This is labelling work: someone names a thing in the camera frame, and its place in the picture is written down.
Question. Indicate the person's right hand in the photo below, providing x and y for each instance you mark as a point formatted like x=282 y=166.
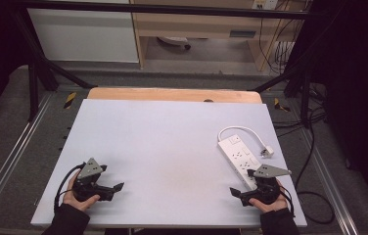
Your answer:
x=270 y=206

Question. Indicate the white power strip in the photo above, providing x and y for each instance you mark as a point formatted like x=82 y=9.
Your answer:
x=237 y=155

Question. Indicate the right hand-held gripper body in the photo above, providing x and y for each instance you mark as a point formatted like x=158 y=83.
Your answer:
x=266 y=187

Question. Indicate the white power plug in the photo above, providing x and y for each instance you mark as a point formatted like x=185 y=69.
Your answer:
x=267 y=152

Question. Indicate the office chair base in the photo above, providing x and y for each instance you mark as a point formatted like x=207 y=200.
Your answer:
x=175 y=40

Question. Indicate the person's left hand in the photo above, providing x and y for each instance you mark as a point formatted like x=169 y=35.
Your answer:
x=77 y=204

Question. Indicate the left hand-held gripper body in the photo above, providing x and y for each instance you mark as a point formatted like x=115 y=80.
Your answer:
x=89 y=169

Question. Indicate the white wall outlet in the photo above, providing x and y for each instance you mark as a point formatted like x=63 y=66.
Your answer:
x=265 y=4

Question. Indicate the wooden desk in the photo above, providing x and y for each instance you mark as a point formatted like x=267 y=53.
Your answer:
x=192 y=25

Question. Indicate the black metal frame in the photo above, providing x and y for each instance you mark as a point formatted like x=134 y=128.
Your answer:
x=172 y=10

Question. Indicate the white cabinet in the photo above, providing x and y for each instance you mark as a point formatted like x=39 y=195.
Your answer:
x=81 y=36

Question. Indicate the yellow black tape strip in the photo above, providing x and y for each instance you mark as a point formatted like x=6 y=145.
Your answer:
x=280 y=105
x=70 y=100

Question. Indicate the aluminium floor rail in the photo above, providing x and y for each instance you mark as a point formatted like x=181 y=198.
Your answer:
x=12 y=153
x=332 y=182

